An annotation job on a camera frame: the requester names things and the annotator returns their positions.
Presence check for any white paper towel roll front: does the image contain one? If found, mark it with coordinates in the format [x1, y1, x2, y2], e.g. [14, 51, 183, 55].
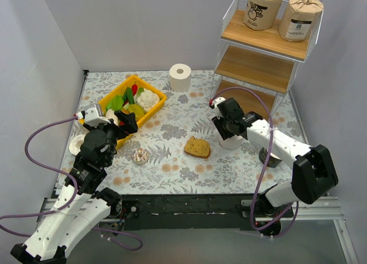
[218, 135, 244, 149]

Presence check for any white paper towel roll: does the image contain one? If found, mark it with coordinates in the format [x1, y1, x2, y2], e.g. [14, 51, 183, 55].
[218, 135, 244, 149]
[169, 64, 192, 92]

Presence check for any white paper towel roll back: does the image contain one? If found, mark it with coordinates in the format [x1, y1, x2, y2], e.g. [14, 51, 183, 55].
[169, 64, 192, 92]

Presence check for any brown roll with drawing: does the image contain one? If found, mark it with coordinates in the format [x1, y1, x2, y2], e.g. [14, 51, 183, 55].
[243, 0, 283, 31]

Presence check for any brown roll with label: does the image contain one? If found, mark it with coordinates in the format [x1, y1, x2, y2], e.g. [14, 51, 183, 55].
[278, 0, 324, 41]

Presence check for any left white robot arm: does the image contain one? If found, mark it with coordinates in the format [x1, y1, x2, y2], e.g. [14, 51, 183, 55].
[10, 109, 138, 263]

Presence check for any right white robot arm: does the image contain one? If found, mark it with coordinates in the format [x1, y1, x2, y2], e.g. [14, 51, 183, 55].
[210, 97, 338, 217]

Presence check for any white garlic toy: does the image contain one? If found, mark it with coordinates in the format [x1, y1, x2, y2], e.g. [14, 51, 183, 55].
[106, 109, 119, 125]

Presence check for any yellow green pepper toy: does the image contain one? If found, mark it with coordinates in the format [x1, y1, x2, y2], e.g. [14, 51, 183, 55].
[128, 104, 145, 121]

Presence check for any green leafy vegetable toy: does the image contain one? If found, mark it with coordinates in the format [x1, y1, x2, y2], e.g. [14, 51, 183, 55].
[106, 86, 146, 112]

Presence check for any white cauliflower toy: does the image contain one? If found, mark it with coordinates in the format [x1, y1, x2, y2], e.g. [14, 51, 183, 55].
[136, 89, 160, 113]

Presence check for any red chili pepper toy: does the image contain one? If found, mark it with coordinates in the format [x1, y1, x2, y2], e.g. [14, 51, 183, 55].
[131, 84, 138, 95]

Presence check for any white paper roll left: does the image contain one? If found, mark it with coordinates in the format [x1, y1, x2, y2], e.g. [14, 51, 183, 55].
[68, 134, 85, 156]

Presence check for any yellow plastic bin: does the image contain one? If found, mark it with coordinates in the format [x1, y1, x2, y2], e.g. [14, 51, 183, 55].
[79, 74, 167, 149]

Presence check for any cat shaped bread slice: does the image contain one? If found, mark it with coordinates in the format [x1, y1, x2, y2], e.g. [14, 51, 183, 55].
[184, 136, 211, 159]

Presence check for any floral table mat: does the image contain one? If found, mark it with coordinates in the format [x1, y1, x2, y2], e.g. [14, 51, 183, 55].
[56, 69, 321, 195]

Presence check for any dark wrapped paper roll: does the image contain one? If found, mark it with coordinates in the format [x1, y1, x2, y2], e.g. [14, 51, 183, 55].
[259, 147, 282, 168]

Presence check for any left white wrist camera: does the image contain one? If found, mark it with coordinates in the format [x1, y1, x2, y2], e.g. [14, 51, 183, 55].
[75, 104, 111, 127]

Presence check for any white wire wooden shelf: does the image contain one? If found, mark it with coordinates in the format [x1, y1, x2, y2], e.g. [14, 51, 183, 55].
[211, 0, 323, 119]

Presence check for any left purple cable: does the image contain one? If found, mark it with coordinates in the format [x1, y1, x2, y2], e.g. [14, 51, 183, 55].
[0, 116, 143, 251]

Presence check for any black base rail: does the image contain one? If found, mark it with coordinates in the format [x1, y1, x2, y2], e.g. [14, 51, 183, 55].
[42, 192, 342, 236]

